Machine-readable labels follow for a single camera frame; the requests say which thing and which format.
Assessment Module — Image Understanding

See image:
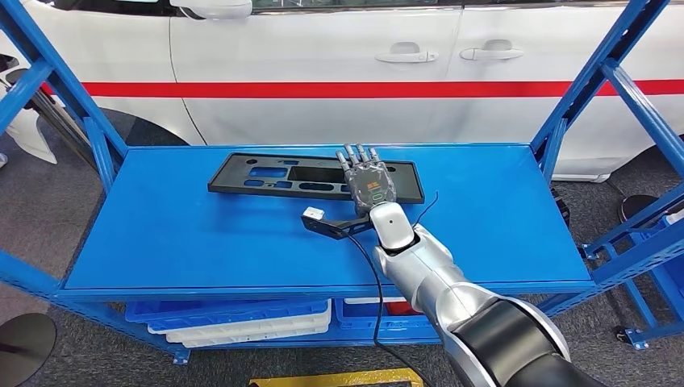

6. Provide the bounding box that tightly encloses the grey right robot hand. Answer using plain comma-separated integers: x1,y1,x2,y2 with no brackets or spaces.
335,143,398,218

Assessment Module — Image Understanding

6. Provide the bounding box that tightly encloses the black plastic plate frame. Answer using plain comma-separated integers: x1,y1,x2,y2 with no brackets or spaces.
206,152,426,205

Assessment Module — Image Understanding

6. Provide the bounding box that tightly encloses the red plastic part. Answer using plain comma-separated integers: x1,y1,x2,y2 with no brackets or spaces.
386,300,420,317

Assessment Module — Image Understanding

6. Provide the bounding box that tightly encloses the blue metal shelf rack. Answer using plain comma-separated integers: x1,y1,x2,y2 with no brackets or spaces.
0,0,684,367

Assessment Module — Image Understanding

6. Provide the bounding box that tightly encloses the white car red stripe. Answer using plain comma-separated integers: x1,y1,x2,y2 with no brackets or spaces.
0,0,684,184

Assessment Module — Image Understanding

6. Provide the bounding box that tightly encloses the blue plastic crate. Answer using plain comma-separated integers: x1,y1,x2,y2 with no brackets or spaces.
335,298,442,330
124,298,331,335

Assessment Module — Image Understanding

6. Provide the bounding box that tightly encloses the black ribbed stand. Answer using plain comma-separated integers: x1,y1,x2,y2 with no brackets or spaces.
550,186,571,230

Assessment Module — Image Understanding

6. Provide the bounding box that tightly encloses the white plastic tray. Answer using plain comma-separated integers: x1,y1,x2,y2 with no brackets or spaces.
181,326,330,349
147,306,333,344

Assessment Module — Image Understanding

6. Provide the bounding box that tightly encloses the yellow floor tape square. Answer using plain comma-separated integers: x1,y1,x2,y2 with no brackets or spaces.
248,368,424,387

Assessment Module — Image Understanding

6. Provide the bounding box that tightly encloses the black round base disc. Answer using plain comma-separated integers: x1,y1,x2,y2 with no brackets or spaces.
619,193,661,224
0,312,57,387

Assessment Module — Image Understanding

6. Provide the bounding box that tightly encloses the white car body panel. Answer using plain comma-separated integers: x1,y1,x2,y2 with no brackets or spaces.
0,104,58,165

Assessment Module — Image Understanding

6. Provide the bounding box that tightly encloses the thin black wire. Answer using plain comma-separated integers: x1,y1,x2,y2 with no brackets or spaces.
414,190,440,226

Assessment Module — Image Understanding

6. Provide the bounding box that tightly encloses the black cable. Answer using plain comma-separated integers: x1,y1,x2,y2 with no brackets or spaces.
347,235,435,387

